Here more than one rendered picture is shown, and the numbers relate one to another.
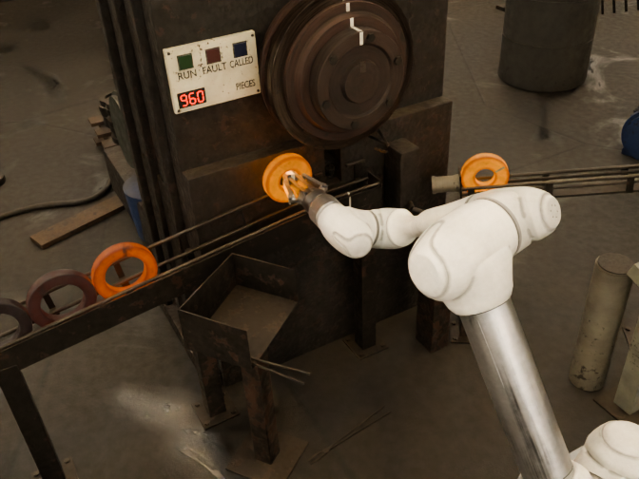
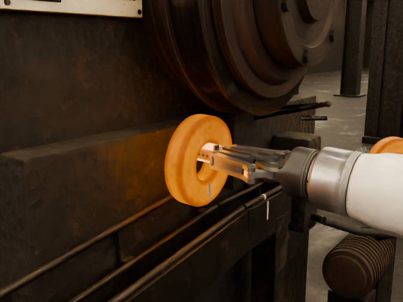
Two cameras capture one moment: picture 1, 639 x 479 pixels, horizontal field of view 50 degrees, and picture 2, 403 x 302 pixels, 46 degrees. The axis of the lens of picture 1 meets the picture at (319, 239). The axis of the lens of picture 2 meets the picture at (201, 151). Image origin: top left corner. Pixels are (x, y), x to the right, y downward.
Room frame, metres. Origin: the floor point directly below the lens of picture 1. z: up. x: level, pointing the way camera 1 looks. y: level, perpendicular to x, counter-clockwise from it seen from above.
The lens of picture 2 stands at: (1.09, 0.43, 1.02)
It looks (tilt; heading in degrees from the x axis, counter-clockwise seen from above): 13 degrees down; 333
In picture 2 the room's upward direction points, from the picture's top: straight up
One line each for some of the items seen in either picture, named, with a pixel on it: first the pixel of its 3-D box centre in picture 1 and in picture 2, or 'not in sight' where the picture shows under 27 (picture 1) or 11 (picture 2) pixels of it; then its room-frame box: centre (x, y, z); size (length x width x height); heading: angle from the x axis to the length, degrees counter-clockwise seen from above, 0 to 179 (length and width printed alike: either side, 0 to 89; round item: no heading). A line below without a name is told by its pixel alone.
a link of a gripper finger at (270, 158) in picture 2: (298, 188); (243, 162); (1.68, 0.05, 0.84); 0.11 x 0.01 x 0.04; 29
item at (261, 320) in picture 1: (252, 384); not in sight; (1.39, 0.22, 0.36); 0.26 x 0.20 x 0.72; 152
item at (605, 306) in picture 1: (600, 324); not in sight; (1.66, -0.92, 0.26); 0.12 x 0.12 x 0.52
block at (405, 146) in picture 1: (401, 176); (294, 181); (2.00, -0.29, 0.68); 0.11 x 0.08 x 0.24; 27
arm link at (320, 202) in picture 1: (325, 211); (335, 180); (1.56, -0.02, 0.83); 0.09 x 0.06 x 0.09; 118
